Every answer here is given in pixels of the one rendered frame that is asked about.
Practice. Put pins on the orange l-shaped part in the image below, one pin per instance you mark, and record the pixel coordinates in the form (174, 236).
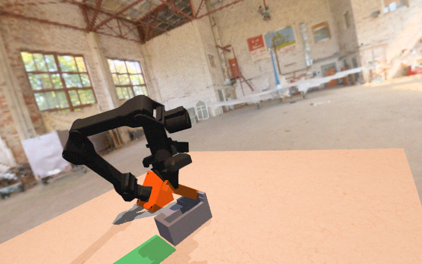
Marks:
(182, 190)

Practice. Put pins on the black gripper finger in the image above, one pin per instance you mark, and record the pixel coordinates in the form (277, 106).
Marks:
(158, 172)
(172, 177)

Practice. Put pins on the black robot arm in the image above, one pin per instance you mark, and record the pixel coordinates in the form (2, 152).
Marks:
(135, 112)

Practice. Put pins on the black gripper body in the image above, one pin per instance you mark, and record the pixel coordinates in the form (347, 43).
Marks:
(161, 155)

